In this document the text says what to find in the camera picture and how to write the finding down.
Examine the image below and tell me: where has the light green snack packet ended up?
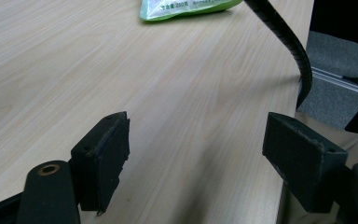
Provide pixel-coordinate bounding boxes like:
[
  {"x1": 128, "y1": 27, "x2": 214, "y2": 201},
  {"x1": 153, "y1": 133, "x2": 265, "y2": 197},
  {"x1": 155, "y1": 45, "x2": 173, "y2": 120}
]
[{"x1": 139, "y1": 0, "x2": 244, "y2": 22}]

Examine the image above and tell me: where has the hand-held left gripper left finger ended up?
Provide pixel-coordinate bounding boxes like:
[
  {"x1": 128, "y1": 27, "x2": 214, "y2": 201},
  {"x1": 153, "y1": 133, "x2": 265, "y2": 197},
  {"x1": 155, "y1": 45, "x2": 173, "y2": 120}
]
[{"x1": 70, "y1": 110, "x2": 131, "y2": 217}]

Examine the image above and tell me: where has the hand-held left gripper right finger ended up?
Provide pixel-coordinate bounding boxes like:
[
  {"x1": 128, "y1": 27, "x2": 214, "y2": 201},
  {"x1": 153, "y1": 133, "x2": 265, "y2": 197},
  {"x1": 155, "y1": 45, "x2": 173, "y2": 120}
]
[{"x1": 262, "y1": 111, "x2": 350, "y2": 215}]

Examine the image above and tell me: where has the aluminium floor rail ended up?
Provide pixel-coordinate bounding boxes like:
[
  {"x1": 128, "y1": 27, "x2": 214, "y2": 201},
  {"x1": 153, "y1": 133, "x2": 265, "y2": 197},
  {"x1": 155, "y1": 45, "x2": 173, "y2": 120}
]
[{"x1": 310, "y1": 65, "x2": 358, "y2": 96}]

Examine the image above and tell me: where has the right hand-held gripper black cable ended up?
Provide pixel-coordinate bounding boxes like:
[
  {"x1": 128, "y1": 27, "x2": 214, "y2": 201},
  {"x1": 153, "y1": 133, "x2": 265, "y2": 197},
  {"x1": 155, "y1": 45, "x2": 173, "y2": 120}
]
[{"x1": 244, "y1": 0, "x2": 313, "y2": 110}]

